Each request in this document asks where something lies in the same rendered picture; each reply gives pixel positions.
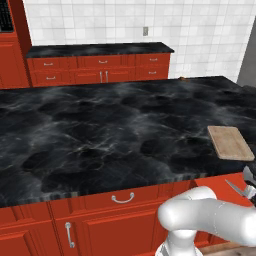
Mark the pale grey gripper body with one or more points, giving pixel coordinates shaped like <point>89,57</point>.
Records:
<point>250,192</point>

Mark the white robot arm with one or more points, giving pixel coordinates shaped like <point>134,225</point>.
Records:
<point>206,216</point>

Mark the red drawer front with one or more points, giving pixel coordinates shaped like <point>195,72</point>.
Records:
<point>216,185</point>
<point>23,213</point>
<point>100,200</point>

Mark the wooden cutting board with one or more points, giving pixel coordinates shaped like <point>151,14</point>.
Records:
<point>230,142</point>

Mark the grey fridge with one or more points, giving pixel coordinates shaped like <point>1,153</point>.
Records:
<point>248,60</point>

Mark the small brown round thing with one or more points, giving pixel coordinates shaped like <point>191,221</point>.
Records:
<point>182,78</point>

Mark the red cupboard door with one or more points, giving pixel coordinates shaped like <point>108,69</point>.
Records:
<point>113,233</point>
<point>20,238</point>

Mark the red cupboard run, black worktop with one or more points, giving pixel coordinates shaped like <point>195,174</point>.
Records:
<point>96,65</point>

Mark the red tall cabinet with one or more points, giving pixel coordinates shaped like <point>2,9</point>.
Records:
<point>13,56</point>

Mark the black built-in oven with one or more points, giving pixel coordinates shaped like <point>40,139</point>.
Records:
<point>5,15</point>

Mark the grey wall socket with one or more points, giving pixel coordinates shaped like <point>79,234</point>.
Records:
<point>145,31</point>

